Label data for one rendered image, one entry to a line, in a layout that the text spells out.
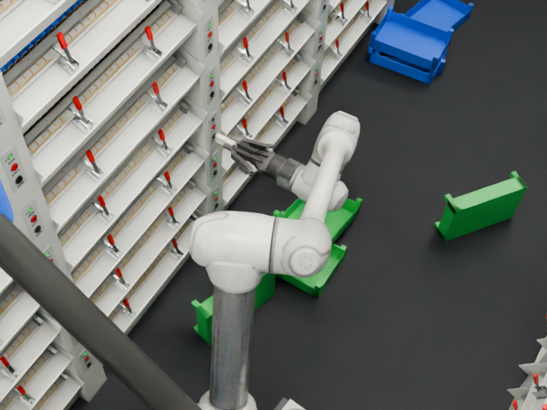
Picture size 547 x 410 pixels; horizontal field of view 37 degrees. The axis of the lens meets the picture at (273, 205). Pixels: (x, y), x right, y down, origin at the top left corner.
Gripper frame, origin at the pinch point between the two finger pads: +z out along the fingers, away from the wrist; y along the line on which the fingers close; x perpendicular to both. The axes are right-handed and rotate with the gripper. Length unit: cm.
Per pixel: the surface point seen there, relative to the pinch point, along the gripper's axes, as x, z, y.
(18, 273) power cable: 150, -63, -116
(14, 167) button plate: 62, 4, -70
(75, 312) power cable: 147, -67, -115
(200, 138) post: 2.5, 6.0, -4.8
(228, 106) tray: -4.8, 9.5, 15.8
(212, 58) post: 32.0, 4.7, 1.3
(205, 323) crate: -44, -16, -37
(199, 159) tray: -6.9, 6.2, -5.6
